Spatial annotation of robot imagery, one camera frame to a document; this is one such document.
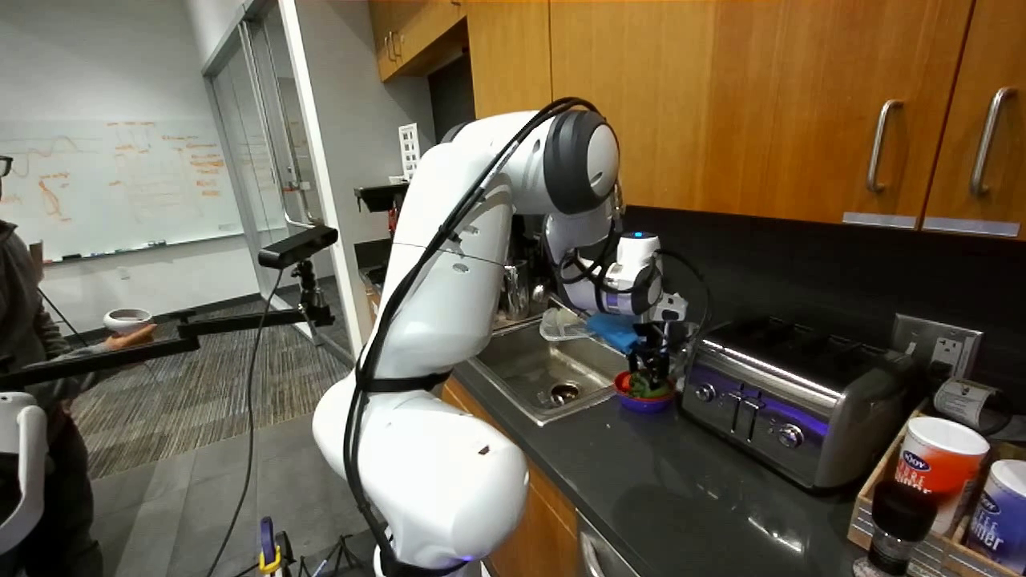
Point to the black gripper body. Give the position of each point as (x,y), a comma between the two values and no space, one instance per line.
(663,329)

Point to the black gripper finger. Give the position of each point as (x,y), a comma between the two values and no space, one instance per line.
(667,368)
(642,364)

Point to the green bell pepper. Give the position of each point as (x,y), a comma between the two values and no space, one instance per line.
(642,390)

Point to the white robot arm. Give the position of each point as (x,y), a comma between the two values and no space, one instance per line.
(438,486)

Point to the black pepper grinder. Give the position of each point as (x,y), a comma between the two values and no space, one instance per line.
(902,517)

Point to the red and blue bowl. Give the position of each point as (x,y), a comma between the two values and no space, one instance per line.
(634,400)

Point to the stainless steel sink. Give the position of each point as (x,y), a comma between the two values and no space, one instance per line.
(548,378)

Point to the silver four-slot toaster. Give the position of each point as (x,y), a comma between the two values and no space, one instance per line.
(810,400)

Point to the wooden cabinet door right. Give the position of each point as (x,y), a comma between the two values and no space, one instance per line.
(807,111)

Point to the red white container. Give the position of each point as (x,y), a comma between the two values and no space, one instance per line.
(941,459)

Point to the wooden condiment box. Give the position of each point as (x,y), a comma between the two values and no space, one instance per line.
(941,553)

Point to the blue white container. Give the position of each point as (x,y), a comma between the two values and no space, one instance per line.
(998,521)

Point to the white whiteboard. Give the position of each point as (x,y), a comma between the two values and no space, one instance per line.
(110,126)

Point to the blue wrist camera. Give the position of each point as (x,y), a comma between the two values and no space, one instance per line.
(615,330)

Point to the wall power outlet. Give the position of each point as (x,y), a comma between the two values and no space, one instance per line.
(939,340)

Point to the black camera on stand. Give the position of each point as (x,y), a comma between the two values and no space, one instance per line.
(295,247)

